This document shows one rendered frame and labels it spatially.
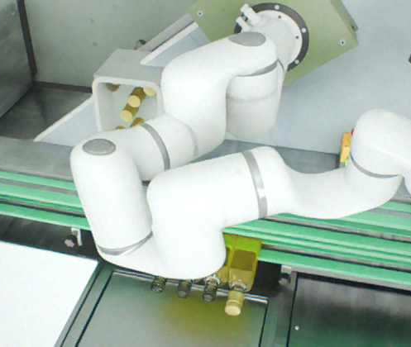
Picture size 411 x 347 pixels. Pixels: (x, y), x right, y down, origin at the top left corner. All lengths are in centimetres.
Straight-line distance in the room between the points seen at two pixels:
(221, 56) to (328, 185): 24
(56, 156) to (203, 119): 80
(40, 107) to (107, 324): 112
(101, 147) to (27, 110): 152
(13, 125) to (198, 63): 142
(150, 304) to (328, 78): 68
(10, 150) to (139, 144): 88
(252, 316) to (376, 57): 66
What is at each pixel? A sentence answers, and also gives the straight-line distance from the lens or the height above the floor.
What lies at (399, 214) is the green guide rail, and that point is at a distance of 126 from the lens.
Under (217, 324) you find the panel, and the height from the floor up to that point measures 111.
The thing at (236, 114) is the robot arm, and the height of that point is 115.
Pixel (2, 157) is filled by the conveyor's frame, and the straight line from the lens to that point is 157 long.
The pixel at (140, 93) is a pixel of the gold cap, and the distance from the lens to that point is 132.
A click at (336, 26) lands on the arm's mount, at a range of 111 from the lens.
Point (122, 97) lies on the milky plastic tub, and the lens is 138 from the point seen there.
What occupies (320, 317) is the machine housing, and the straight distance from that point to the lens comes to 139.
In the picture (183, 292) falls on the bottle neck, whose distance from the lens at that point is 121.
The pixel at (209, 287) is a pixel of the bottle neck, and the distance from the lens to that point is 119.
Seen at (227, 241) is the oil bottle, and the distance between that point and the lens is 126.
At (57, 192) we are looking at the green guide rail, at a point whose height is 93.
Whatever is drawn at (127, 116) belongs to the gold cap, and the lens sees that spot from 135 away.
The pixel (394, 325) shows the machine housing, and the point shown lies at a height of 99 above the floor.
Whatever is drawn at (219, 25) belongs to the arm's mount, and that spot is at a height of 84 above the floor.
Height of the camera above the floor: 188
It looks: 50 degrees down
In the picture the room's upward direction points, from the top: 159 degrees counter-clockwise
